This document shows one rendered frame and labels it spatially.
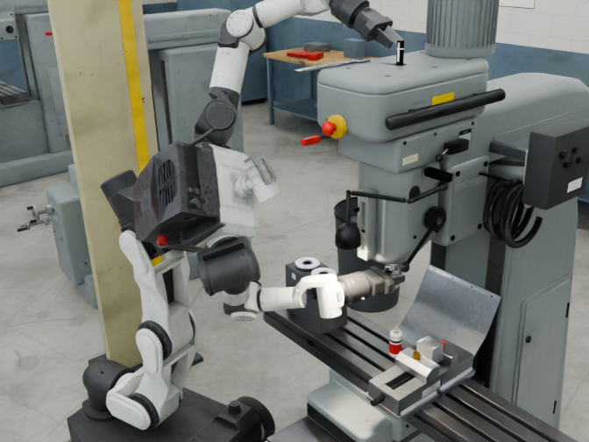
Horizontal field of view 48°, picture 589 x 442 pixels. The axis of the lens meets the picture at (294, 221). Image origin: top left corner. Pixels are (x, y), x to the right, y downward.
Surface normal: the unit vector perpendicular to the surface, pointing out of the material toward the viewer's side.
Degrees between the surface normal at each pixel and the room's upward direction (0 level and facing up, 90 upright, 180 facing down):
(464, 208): 90
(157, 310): 90
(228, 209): 58
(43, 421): 0
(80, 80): 90
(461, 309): 62
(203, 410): 0
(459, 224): 90
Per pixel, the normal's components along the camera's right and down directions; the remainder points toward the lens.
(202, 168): 0.70, -0.31
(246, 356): -0.03, -0.91
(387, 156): -0.79, 0.26
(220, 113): 0.16, -0.06
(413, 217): 0.62, 0.30
